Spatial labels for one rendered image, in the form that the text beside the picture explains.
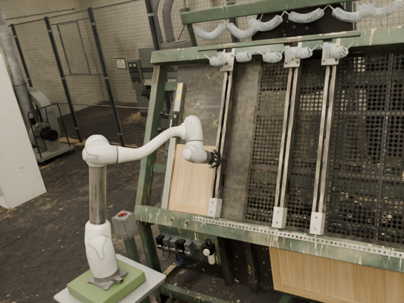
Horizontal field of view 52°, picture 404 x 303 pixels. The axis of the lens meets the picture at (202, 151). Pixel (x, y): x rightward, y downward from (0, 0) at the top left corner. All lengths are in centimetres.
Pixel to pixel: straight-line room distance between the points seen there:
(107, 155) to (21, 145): 404
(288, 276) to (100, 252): 132
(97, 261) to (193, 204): 81
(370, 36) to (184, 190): 157
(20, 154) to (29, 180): 40
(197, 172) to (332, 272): 111
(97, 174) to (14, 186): 389
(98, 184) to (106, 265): 47
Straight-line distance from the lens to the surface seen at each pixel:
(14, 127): 622
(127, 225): 301
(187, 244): 283
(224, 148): 279
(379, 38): 258
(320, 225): 248
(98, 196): 256
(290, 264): 297
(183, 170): 300
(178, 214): 295
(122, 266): 271
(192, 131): 245
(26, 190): 641
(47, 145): 795
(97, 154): 230
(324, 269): 288
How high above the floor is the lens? 227
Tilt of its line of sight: 20 degrees down
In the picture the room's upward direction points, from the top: 10 degrees counter-clockwise
